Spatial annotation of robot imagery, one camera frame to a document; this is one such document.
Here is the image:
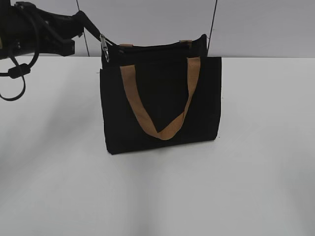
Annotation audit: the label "black cable loop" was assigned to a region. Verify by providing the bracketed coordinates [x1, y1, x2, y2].
[0, 4, 67, 101]

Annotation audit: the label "black tote bag tan handles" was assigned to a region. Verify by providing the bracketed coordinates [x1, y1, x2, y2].
[100, 34, 222, 154]

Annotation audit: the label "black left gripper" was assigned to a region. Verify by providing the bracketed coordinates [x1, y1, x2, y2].
[29, 3, 116, 56]

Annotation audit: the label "silver zipper pull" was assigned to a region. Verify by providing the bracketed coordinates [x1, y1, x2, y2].
[100, 33, 110, 62]

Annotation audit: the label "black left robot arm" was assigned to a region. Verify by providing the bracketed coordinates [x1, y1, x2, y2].
[0, 0, 114, 59]

